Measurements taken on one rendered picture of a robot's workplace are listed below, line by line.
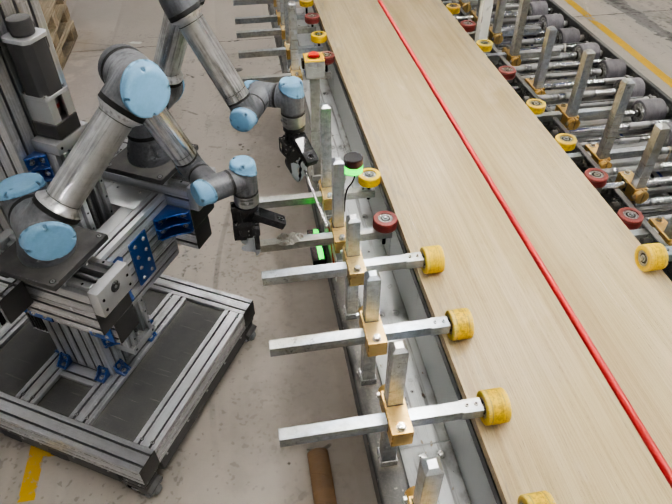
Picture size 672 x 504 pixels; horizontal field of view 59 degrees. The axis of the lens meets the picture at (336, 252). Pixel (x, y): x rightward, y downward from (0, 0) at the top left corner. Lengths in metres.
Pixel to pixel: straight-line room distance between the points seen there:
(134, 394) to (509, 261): 1.46
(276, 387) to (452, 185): 1.14
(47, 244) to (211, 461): 1.23
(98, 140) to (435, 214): 1.06
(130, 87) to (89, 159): 0.20
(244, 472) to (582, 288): 1.39
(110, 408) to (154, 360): 0.25
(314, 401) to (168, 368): 0.61
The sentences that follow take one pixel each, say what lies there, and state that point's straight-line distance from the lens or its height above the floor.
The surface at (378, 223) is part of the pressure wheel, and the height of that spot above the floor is 0.91.
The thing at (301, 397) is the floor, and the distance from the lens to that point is 2.55.
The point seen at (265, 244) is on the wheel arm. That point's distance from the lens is 1.91.
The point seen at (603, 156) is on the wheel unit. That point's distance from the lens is 2.53.
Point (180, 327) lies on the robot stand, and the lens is 2.59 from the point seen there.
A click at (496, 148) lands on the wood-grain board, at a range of 2.34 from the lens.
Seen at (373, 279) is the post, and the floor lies 1.12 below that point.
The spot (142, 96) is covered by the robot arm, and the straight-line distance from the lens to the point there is 1.43.
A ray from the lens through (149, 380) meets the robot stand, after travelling 2.45.
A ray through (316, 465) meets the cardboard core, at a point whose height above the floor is 0.08.
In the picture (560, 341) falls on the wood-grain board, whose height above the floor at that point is 0.90.
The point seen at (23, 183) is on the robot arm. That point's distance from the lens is 1.65.
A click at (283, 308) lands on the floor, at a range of 2.87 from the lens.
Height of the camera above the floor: 2.12
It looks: 43 degrees down
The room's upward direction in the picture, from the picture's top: straight up
